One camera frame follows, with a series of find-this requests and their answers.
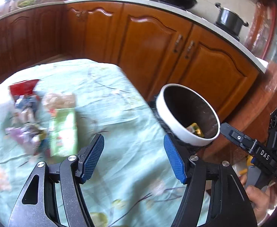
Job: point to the brown lower kitchen cabinets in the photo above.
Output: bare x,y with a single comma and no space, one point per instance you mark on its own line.
152,46

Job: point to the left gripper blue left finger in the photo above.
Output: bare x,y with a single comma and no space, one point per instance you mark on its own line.
88,158

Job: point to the red snack wrapper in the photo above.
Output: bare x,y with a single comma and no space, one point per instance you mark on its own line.
25,87

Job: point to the person's right hand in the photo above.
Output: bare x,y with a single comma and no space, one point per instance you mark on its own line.
261,202

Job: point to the green paper carton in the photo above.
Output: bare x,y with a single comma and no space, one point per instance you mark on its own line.
62,133

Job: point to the black stock pot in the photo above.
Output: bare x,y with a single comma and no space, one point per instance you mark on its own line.
229,21

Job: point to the gold foil wrapper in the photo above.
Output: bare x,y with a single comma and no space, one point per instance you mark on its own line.
195,129

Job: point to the white plastic bag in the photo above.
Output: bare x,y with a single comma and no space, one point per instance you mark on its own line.
58,101

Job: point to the bowl of green vegetables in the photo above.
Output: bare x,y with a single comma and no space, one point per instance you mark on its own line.
24,3

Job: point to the crumpled purple wrapper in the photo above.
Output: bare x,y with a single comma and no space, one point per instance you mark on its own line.
31,137

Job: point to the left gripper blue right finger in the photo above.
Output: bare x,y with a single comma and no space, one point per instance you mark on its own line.
178,157

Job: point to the blue white wrapper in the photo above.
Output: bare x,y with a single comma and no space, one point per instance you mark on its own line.
24,109

